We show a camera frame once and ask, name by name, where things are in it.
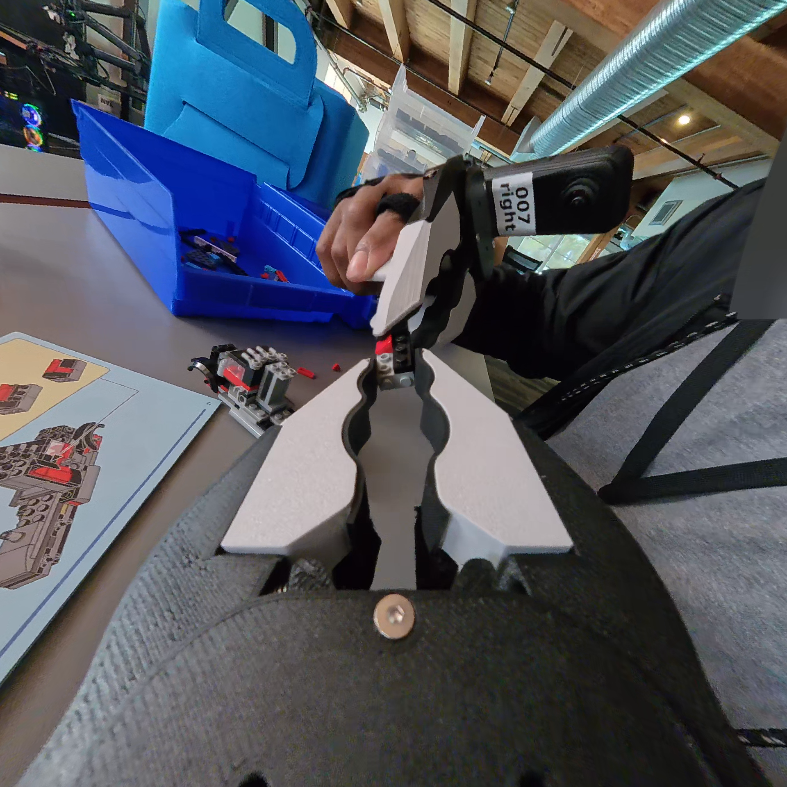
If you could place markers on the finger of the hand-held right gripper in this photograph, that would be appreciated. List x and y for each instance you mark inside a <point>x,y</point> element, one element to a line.
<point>452,301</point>
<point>412,270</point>

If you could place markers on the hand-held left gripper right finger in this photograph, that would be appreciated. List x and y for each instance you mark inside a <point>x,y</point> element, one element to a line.
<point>492,486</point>

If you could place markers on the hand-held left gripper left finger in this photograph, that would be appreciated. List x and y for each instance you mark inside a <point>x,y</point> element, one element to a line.
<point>295,486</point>

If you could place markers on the small black red brick assembly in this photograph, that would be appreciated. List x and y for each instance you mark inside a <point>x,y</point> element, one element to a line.
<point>393,363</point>

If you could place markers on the person's right forearm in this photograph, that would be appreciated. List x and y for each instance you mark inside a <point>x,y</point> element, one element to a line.
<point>584,307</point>

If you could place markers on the grey desk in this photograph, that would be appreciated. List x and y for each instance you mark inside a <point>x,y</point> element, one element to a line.
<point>92,276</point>

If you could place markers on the person's right hand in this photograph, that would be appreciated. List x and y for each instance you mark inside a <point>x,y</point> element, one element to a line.
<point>350,233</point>

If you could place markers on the grey black toy brick truck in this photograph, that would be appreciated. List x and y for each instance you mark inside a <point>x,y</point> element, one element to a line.
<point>258,381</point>

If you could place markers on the round ceiling light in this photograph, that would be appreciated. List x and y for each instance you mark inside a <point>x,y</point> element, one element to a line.
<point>682,118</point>

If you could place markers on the clear plastic storage box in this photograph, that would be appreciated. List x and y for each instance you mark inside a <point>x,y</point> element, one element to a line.
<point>418,123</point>

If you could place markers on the pile of mixed toy bricks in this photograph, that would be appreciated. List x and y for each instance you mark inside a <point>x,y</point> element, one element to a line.
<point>209,255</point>

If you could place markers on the brick instruction booklet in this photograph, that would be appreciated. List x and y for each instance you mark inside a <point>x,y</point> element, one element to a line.
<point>92,522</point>

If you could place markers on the person's grey sweater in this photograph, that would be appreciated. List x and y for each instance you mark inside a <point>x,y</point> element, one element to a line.
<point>707,553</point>

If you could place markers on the blue felt bag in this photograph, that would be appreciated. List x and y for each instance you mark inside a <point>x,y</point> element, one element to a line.
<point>233,92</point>

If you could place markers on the large blue plastic bin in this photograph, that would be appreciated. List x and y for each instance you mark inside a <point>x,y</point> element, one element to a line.
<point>135,203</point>

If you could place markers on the black metal rig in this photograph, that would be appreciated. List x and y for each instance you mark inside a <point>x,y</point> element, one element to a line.
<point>92,24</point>

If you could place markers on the computer tower with glowing fans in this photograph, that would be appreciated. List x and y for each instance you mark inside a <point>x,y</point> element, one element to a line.
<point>31,120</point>

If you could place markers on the silver ventilation duct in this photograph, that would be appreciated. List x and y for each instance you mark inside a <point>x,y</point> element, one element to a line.
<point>645,55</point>

